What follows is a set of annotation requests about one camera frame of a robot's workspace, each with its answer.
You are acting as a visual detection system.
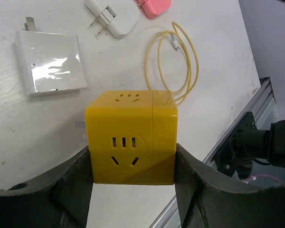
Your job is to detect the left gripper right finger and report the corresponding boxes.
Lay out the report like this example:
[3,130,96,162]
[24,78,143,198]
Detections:
[175,144,285,228]

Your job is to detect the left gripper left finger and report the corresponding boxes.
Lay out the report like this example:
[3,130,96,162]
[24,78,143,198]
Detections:
[0,147,93,228]

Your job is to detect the yellow cube socket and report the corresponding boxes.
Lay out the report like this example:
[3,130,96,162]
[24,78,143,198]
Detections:
[85,90,178,185]

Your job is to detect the white square charger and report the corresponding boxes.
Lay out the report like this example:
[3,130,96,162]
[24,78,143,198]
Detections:
[14,17,87,96]

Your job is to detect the white plug adapter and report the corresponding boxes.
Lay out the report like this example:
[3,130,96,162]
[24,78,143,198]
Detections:
[84,0,140,39]

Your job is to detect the pink plug adapter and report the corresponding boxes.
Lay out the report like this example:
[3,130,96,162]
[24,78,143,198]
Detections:
[137,0,171,19]

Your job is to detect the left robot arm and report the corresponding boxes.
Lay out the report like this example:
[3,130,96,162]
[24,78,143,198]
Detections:
[0,120,285,228]

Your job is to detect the aluminium mounting rail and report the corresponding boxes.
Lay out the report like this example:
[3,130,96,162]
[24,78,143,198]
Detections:
[150,77,279,228]

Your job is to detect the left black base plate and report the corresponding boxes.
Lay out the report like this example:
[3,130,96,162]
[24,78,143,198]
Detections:
[214,112,270,180]

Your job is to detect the yellow coiled cable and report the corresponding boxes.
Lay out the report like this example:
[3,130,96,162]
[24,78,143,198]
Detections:
[144,21,200,106]

